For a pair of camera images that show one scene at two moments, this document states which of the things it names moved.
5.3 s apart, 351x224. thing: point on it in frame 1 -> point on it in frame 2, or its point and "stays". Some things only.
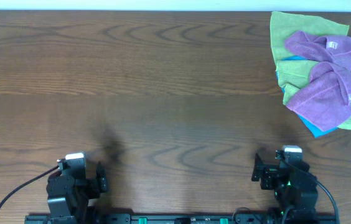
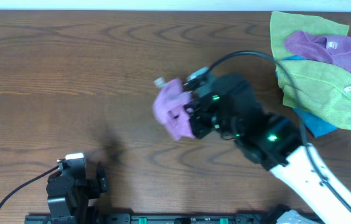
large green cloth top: [283, 23] stays
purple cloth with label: [340, 49] stays
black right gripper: [269, 173] -> [195, 119]
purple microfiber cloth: [326, 101] -> [170, 108]
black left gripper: [102, 180] stays
